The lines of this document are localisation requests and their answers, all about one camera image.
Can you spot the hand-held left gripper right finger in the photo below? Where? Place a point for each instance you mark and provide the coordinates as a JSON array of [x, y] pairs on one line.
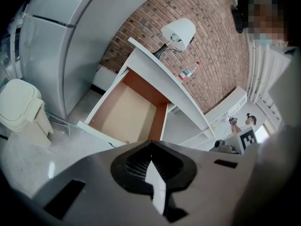
[[207, 185]]

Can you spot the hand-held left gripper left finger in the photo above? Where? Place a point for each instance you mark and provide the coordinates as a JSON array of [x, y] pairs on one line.
[[105, 208]]

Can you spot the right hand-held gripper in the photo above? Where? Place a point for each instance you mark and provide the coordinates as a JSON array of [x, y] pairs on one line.
[[235, 143]]

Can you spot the white desk drawer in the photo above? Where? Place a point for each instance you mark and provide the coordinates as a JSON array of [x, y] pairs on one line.
[[124, 112]]

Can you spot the white desk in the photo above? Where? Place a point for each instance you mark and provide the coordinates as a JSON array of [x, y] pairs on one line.
[[150, 65]]

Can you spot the white shelf cabinet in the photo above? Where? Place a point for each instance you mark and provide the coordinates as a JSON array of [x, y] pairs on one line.
[[232, 102]]

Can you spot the clear plastic bottle red cap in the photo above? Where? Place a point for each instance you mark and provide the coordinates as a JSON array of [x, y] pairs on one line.
[[187, 73]]

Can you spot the blue face mask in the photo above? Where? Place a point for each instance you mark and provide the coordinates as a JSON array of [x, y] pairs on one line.
[[264, 40]]

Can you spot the white table lamp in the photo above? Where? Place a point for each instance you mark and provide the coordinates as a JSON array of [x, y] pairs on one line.
[[181, 32]]

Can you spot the cream trash bin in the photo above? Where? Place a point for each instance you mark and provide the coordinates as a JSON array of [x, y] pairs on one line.
[[21, 107]]

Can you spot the person's head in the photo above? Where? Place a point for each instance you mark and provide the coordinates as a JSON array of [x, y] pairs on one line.
[[268, 13]]

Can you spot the grey refrigerator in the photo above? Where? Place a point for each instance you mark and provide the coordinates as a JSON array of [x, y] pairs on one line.
[[58, 55]]

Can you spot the white shelving rack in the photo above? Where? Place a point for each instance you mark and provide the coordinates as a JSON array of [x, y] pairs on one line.
[[14, 43]]

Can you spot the black head-mounted camera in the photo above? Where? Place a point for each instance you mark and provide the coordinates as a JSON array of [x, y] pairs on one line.
[[241, 8]]

